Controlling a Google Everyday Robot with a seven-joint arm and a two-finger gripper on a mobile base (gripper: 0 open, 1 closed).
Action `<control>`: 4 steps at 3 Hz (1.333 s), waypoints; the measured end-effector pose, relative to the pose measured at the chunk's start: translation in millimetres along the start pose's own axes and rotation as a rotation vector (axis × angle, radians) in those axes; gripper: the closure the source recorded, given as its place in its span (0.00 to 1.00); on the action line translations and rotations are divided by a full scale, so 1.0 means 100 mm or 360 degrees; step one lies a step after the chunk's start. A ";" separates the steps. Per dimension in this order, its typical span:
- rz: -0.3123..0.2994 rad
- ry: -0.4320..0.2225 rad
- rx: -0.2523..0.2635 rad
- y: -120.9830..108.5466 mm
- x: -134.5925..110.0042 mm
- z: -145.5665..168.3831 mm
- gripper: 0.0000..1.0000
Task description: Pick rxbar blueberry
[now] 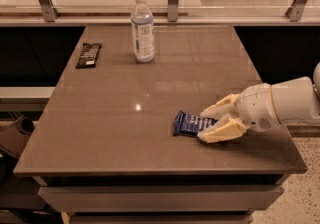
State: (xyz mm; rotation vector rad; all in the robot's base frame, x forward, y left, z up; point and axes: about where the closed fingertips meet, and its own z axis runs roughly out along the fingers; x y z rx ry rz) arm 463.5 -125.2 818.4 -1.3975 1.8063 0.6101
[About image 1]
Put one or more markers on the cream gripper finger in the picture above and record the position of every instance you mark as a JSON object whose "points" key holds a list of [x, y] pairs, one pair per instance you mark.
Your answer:
{"points": [[227, 127], [224, 106]]}

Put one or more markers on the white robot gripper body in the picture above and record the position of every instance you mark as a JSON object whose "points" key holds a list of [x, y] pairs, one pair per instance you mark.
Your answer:
{"points": [[255, 108]]}

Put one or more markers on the blue rxbar blueberry wrapper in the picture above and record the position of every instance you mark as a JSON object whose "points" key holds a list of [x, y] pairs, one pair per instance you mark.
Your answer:
{"points": [[190, 125]]}

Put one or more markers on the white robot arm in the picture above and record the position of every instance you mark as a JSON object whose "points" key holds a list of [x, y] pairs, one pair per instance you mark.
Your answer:
{"points": [[297, 100]]}

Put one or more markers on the clear plastic water bottle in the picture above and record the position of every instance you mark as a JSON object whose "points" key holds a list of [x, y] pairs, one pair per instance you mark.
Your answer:
{"points": [[142, 24]]}

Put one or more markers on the black snack bar wrapper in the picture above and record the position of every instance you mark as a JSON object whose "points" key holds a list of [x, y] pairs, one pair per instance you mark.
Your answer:
{"points": [[89, 55]]}

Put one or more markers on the grey table drawer front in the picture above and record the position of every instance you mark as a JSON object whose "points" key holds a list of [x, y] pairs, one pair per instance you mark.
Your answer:
{"points": [[193, 198]]}

